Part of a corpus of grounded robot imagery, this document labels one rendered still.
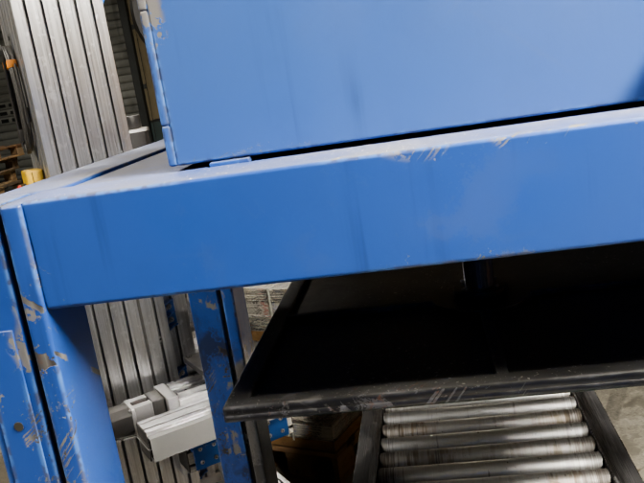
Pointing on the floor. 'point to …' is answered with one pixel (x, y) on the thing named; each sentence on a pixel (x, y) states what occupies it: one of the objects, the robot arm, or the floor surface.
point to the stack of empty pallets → (11, 167)
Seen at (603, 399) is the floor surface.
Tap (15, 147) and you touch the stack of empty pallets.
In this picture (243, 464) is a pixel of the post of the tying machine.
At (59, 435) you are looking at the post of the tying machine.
